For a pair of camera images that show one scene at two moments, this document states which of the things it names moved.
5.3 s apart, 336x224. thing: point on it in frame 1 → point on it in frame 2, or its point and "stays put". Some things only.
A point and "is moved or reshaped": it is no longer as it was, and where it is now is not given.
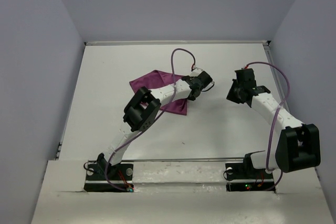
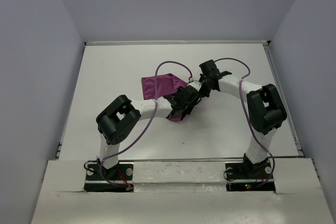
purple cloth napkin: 155,79 is moved or reshaped
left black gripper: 191,99 → 189,107
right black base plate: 239,178 stays put
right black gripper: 231,96 → 206,93
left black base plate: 108,178 stays put
